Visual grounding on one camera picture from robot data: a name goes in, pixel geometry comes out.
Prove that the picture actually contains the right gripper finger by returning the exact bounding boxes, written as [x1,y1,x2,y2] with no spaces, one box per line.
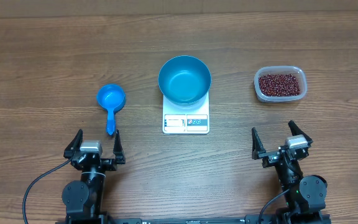
[252,127,265,159]
[288,120,313,144]

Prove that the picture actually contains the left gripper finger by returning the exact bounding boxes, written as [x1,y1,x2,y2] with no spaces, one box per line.
[64,129,83,153]
[113,130,125,160]

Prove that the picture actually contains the blue plastic measuring scoop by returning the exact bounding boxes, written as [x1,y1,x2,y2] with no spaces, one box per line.
[96,84,126,136]

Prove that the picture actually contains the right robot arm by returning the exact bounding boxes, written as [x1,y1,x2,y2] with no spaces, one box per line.
[246,120,331,223]

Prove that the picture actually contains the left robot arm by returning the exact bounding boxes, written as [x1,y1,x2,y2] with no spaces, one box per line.
[62,130,126,223]

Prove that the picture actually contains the white digital kitchen scale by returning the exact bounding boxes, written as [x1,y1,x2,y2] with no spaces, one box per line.
[162,93,210,134]

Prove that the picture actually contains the blue metal bowl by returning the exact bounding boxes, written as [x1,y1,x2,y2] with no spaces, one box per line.
[157,55,212,105]

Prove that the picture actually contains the red beans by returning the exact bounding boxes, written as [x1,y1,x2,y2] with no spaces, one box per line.
[258,73,300,96]

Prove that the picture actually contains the clear plastic container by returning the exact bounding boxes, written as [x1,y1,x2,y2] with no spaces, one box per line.
[254,65,308,103]

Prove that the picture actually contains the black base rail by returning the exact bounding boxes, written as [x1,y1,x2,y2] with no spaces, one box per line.
[55,212,332,224]

